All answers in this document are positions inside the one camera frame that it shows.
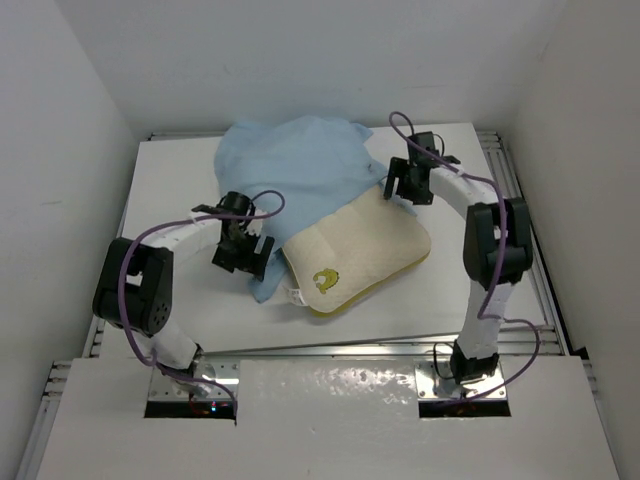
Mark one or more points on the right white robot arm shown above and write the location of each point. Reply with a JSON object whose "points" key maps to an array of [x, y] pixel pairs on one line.
{"points": [[497, 244]]}

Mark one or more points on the cream pillow with yellow edge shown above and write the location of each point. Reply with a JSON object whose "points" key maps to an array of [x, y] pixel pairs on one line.
{"points": [[350, 253]]}

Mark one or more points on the white front cover panel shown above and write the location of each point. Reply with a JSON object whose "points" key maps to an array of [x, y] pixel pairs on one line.
{"points": [[326, 420]]}

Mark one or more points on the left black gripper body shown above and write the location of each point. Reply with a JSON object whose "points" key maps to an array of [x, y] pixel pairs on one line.
{"points": [[239, 253]]}

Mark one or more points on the light blue pillowcase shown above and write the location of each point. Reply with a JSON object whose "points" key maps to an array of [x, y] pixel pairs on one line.
{"points": [[300, 172]]}

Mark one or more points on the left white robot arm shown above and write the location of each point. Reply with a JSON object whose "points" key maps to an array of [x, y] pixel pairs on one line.
{"points": [[135, 289]]}

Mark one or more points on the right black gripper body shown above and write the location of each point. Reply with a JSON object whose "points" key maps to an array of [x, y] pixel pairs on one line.
{"points": [[403, 168]]}

